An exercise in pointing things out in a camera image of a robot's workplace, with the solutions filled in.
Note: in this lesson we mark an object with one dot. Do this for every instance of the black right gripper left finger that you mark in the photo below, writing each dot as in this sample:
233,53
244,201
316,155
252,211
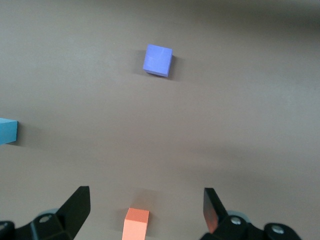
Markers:
50,227

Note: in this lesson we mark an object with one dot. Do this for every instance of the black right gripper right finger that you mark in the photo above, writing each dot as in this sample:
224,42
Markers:
235,228

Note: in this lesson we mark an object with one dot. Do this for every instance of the orange foam block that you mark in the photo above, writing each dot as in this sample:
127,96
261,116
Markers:
135,225

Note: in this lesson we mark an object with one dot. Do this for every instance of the purple foam block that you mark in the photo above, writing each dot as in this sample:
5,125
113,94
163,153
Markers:
157,60

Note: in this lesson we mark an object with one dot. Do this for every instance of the blue foam block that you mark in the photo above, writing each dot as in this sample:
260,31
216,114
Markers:
7,131

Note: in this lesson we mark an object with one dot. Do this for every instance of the brown paper table cover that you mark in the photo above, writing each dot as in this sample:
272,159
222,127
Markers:
225,112

